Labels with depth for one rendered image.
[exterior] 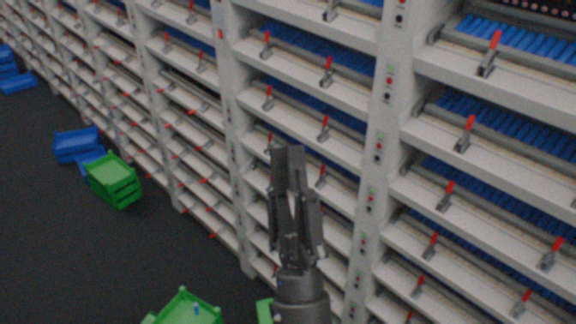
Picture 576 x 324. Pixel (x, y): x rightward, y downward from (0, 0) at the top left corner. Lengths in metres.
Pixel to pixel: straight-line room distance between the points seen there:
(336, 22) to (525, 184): 0.60
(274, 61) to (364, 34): 0.40
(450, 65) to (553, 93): 0.21
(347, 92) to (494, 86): 0.44
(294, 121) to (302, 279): 0.88
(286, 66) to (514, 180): 0.74
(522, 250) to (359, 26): 0.68
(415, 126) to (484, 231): 0.32
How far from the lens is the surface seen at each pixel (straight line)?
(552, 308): 1.32
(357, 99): 1.22
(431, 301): 1.51
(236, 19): 1.54
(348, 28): 1.15
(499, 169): 1.07
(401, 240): 1.38
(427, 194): 1.24
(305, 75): 1.33
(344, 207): 1.45
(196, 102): 2.01
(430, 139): 1.11
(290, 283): 0.67
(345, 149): 1.35
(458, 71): 1.00
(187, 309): 1.88
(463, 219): 1.20
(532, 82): 0.99
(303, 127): 1.44
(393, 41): 1.06
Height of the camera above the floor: 1.95
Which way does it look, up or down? 38 degrees down
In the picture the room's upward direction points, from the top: straight up
